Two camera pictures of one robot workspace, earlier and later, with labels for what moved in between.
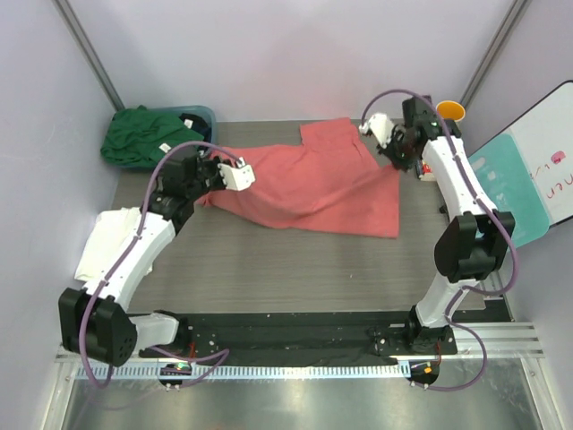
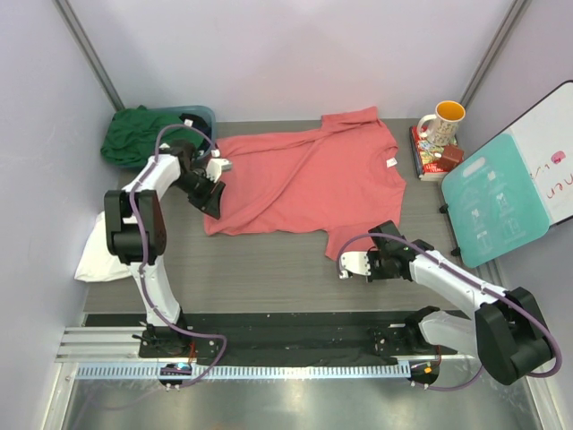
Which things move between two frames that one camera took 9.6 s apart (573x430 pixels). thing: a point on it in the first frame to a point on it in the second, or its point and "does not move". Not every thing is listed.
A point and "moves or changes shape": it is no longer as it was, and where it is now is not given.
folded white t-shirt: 107,237 does not move
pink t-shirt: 328,178 moves or changes shape
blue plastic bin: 205,111 does not move
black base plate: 303,339 does not move
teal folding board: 510,186 does not move
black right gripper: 388,151 to 373,274
